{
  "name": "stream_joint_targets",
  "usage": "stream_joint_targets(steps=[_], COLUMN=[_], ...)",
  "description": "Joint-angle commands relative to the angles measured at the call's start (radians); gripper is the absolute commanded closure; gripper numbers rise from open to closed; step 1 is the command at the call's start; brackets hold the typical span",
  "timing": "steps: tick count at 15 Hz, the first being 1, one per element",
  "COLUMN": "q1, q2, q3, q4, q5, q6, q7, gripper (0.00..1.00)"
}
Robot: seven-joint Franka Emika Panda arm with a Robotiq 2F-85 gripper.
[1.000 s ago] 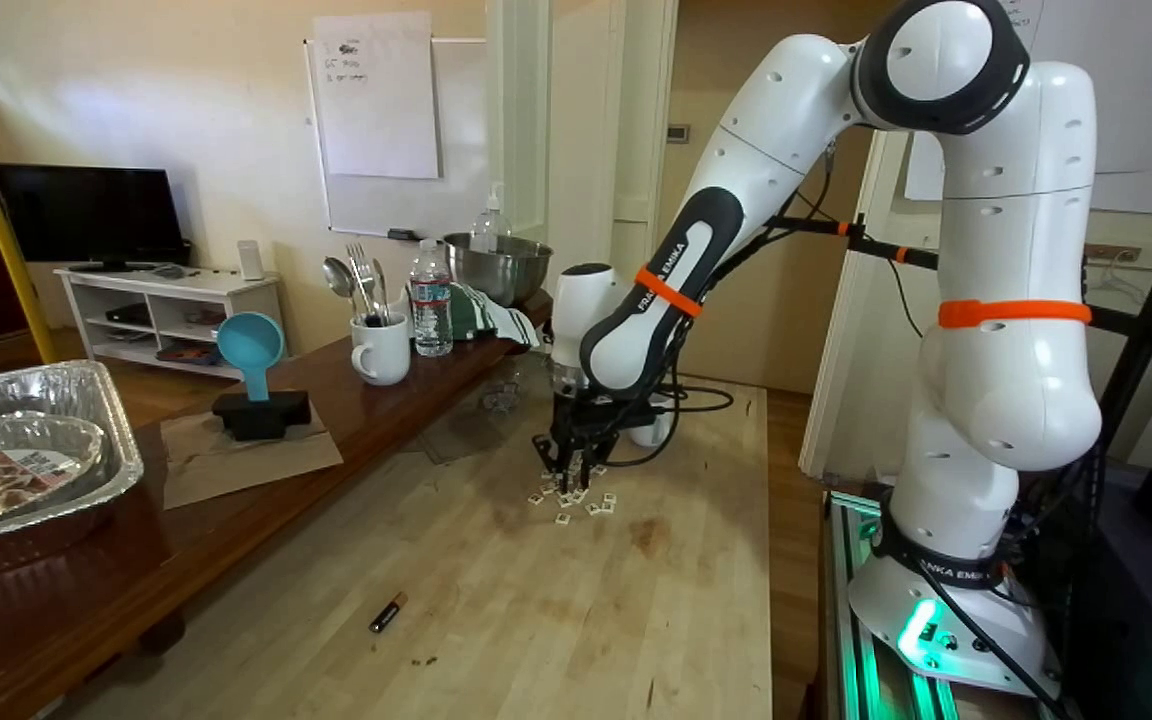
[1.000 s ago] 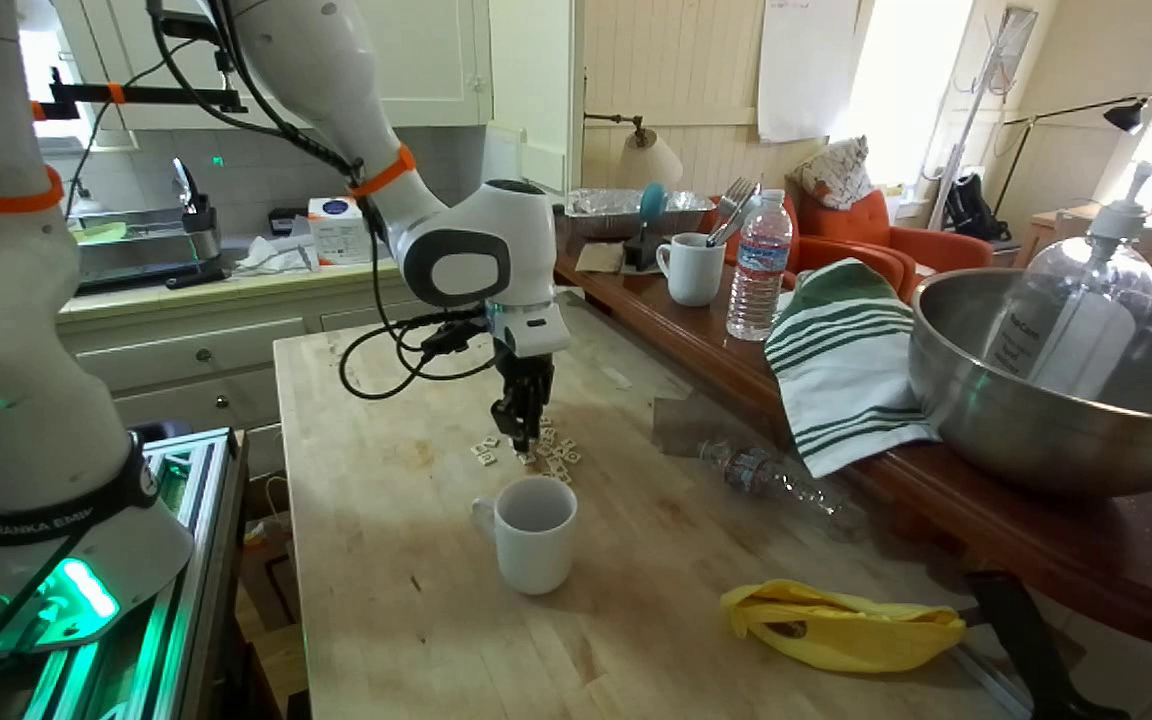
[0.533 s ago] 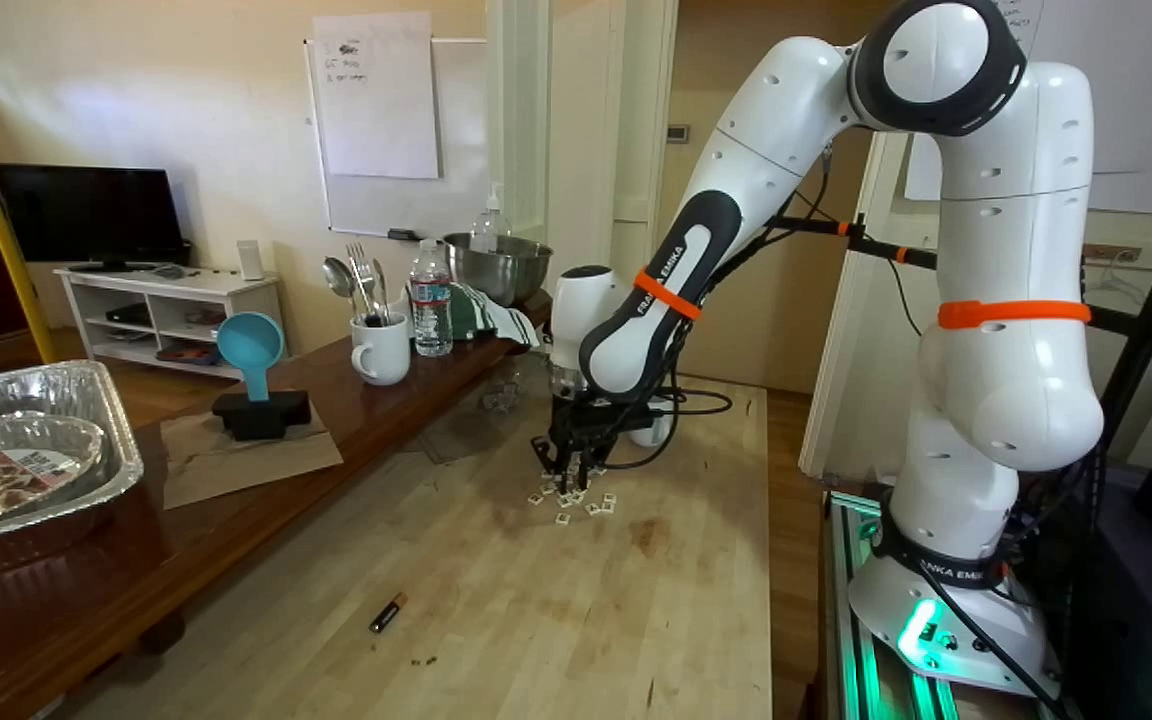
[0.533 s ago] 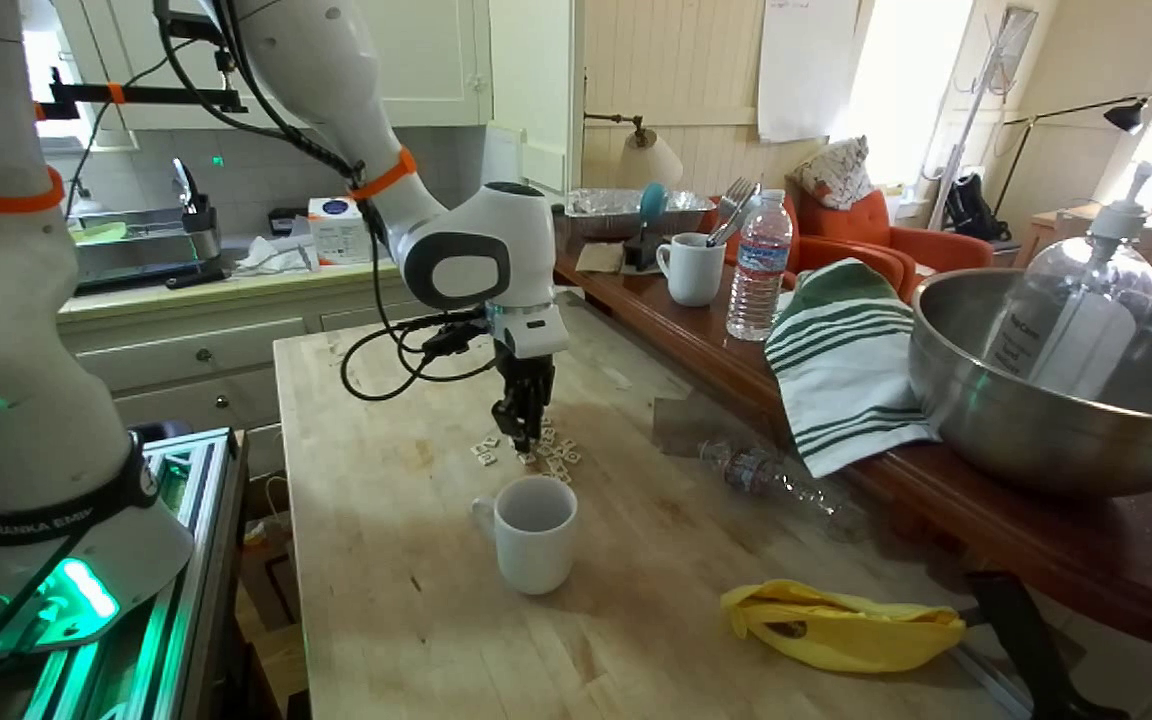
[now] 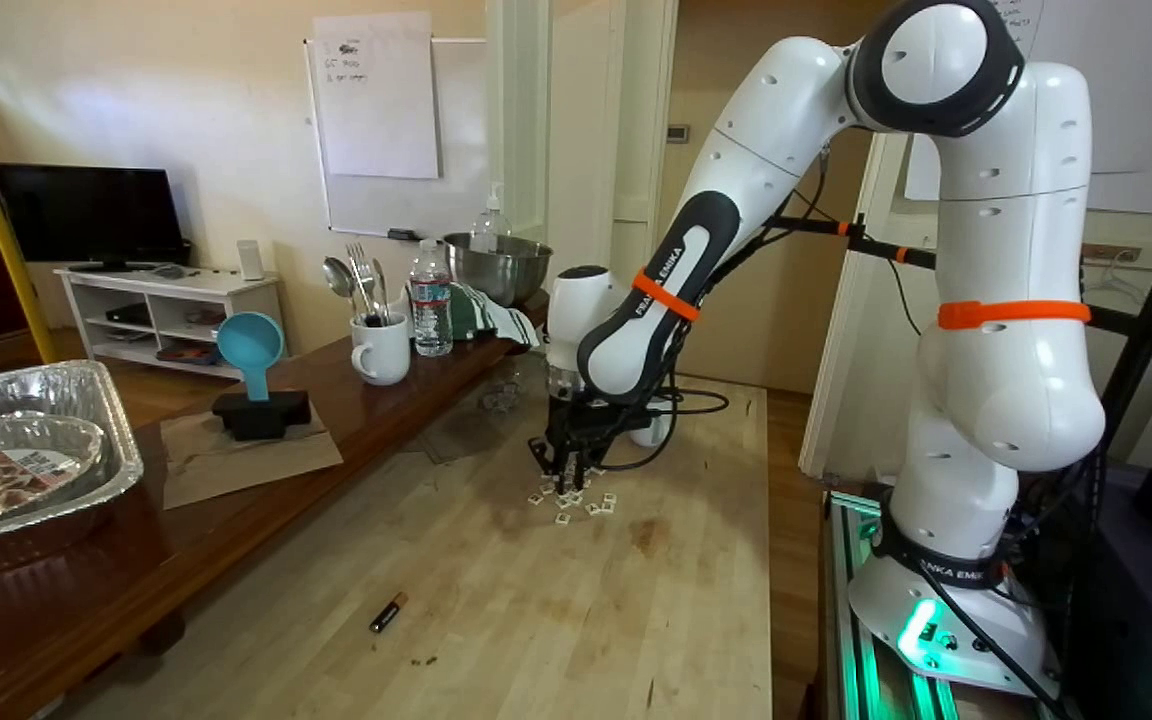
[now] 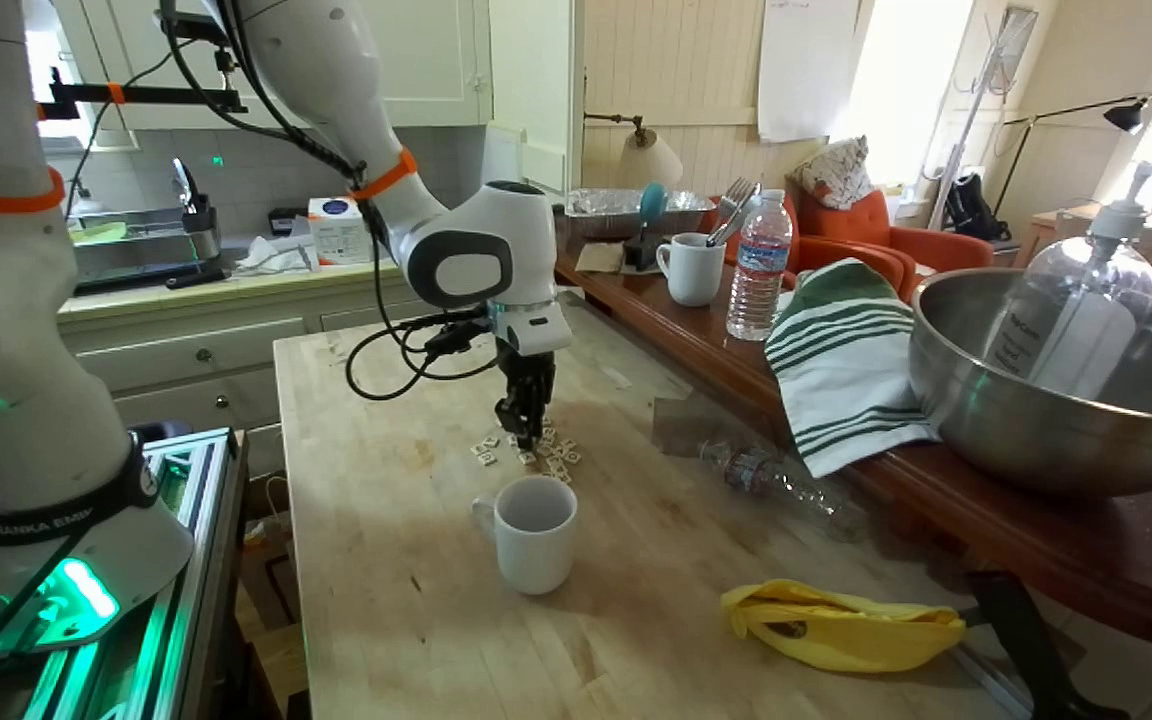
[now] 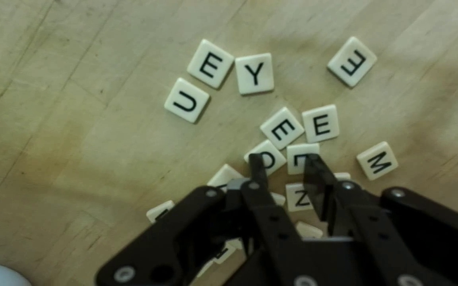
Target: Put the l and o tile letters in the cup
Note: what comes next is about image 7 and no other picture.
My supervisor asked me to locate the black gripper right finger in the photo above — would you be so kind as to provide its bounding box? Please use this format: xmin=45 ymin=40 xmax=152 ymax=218
xmin=303 ymin=153 xmax=458 ymax=286

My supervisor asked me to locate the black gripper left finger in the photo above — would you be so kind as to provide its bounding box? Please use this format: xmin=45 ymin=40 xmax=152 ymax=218
xmin=93 ymin=153 xmax=305 ymax=286

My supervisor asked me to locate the cream O letter tile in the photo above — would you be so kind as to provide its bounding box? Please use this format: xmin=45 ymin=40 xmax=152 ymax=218
xmin=243 ymin=138 xmax=289 ymax=178

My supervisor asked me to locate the cream L letter tile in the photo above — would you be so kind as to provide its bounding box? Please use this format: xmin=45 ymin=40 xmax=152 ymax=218
xmin=284 ymin=141 xmax=321 ymax=176

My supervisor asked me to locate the cream M letter tile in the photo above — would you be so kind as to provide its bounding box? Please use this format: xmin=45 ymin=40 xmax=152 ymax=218
xmin=354 ymin=140 xmax=400 ymax=181

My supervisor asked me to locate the cream Z letter tile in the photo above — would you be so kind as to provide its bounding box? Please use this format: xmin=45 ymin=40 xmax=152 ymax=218
xmin=282 ymin=181 xmax=321 ymax=215

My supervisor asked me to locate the cream U letter tile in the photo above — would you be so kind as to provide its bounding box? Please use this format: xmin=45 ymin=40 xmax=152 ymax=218
xmin=162 ymin=76 xmax=211 ymax=126

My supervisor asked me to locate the cream E letter tile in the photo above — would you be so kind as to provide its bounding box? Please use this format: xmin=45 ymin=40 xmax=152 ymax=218
xmin=325 ymin=35 xmax=378 ymax=89
xmin=259 ymin=105 xmax=305 ymax=151
xmin=300 ymin=103 xmax=341 ymax=145
xmin=185 ymin=37 xmax=235 ymax=91

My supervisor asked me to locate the cream Y letter tile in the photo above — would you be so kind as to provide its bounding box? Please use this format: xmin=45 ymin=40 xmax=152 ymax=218
xmin=233 ymin=51 xmax=276 ymax=97

